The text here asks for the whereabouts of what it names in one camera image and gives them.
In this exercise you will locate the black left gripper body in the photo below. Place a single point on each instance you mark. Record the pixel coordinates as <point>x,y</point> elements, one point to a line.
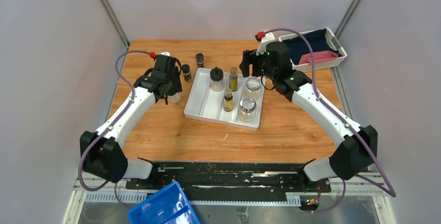
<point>174,85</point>

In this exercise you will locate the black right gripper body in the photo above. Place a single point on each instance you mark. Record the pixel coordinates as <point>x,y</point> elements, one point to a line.
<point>260,65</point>

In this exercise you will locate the black lid bead jar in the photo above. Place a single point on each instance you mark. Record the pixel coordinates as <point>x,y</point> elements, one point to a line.
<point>174,98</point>
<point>216,79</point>

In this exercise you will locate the yellow label sauce bottle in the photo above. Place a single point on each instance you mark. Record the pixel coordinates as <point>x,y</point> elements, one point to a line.
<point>228,100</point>
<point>233,79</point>

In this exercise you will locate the glass jar with grains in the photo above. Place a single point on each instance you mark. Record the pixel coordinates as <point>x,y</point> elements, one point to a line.
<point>252,88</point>

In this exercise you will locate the small dark spice jar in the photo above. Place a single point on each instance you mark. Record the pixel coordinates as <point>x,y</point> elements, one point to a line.
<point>185,68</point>
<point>199,60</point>

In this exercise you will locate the glass jar front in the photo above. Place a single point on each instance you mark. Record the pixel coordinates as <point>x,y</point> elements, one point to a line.
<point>247,109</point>

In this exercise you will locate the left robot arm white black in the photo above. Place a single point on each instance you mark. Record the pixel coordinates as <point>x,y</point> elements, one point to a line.
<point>101,150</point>

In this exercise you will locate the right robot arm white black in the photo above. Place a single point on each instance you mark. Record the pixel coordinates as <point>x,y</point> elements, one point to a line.
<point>356,146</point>

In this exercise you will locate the white plastic basket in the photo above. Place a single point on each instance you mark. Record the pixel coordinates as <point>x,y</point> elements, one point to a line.
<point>320,40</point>

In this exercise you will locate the pink cloth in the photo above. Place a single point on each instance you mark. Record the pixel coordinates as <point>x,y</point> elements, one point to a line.
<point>319,57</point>

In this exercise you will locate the white divided organizer tray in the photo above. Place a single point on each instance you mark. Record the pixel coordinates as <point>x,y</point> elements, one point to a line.
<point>207,105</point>

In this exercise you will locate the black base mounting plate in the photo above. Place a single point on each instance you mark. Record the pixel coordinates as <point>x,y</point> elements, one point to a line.
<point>232,182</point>

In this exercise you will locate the blue plastic bin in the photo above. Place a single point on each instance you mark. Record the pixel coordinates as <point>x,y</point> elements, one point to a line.
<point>168,205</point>

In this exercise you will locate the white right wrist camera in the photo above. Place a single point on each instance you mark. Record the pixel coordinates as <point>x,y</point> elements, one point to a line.
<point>264,39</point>

